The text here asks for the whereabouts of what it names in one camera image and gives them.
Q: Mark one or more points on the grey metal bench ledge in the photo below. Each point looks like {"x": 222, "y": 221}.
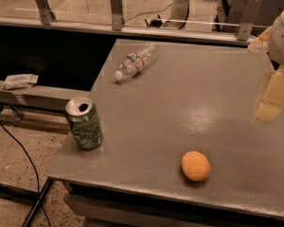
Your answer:
{"x": 40, "y": 97}

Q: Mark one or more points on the green soda can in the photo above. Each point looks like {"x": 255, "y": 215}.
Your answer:
{"x": 82, "y": 118}

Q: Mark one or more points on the white wipes packet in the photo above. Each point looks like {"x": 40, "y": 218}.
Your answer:
{"x": 20, "y": 81}

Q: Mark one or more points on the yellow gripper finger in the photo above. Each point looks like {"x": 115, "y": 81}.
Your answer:
{"x": 271, "y": 101}
{"x": 260, "y": 44}

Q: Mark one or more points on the black table leg strut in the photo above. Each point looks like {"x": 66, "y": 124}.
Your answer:
{"x": 37, "y": 204}

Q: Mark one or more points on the grey metal table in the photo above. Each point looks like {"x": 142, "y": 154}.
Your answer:
{"x": 191, "y": 98}

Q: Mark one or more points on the clear plastic water bottle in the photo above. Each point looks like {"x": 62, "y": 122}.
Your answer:
{"x": 135, "y": 62}

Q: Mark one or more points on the metal glass bracket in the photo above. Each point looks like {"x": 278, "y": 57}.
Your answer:
{"x": 117, "y": 14}
{"x": 46, "y": 14}
{"x": 248, "y": 19}

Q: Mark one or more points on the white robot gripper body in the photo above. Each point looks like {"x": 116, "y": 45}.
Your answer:
{"x": 282, "y": 40}

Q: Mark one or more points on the middle metal glass bracket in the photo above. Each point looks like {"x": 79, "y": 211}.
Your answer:
{"x": 117, "y": 14}

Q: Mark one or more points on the right metal glass bracket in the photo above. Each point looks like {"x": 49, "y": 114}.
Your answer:
{"x": 248, "y": 19}

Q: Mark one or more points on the left metal glass bracket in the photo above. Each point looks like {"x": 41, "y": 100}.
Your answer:
{"x": 46, "y": 14}

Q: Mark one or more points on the orange fruit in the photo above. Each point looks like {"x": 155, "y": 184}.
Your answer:
{"x": 195, "y": 166}

